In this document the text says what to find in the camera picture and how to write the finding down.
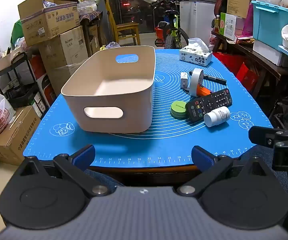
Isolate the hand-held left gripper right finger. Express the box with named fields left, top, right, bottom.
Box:
left=178, top=145, right=272, bottom=197

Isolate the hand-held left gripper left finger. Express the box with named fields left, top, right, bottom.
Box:
left=21, top=144, right=110, bottom=197

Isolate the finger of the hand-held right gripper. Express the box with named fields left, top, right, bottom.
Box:
left=248, top=126, right=288, bottom=146

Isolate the white pill bottle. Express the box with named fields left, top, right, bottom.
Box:
left=204, top=106, right=231, bottom=127

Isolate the black remote control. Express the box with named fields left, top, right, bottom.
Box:
left=186, top=89, right=233, bottom=123

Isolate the green round tin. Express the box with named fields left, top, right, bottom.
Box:
left=170, top=101, right=188, bottom=119

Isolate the beige plastic storage bin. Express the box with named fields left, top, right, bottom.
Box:
left=61, top=45, right=156, bottom=133

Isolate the orange purple toy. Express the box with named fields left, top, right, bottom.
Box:
left=196, top=86, right=214, bottom=97

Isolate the white tape roll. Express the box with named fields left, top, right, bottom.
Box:
left=190, top=68, right=204, bottom=97

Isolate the person's right jeans leg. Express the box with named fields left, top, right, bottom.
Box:
left=239, top=145, right=274, bottom=161

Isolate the person's jeans leg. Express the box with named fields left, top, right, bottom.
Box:
left=84, top=169, right=124, bottom=193
left=239, top=145, right=274, bottom=161

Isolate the person's left jeans leg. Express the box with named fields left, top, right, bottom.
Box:
left=84, top=169, right=124, bottom=193

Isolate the blue silicone baking mat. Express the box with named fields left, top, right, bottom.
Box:
left=23, top=49, right=274, bottom=167

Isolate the dark wooden side table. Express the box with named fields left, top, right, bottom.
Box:
left=211, top=30, right=288, bottom=98

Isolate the flat brown cardboard box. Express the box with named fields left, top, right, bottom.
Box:
left=0, top=105, right=42, bottom=166

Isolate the white foam box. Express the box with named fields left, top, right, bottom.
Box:
left=252, top=40, right=284, bottom=67

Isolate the black marker pen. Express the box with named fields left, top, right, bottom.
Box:
left=189, top=71, right=227, bottom=85

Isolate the white charger plug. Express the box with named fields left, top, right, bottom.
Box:
left=180, top=72, right=190, bottom=89

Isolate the red white appliance box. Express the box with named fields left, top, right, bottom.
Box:
left=29, top=55, right=57, bottom=108

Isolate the black metal rack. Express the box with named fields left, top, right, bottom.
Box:
left=0, top=52, right=46, bottom=109

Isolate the blue plastic storage crate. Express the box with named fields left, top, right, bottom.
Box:
left=251, top=0, right=288, bottom=44

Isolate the white tissue pack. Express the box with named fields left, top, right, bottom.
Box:
left=179, top=37, right=213, bottom=67

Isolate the green white carton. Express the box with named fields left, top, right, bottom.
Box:
left=219, top=12, right=250, bottom=40

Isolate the small cardboard box of snacks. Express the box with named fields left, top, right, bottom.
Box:
left=0, top=50, right=25, bottom=74

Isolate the green black bicycle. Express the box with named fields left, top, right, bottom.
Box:
left=143, top=0, right=197, bottom=49

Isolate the wooden chair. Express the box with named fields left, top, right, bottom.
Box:
left=105, top=0, right=141, bottom=46

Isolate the white chest freezer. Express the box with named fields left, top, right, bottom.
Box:
left=180, top=0, right=217, bottom=47

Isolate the open printed cardboard box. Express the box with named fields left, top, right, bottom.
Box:
left=18, top=0, right=80, bottom=47

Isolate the green bag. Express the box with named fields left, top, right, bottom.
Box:
left=11, top=20, right=25, bottom=48

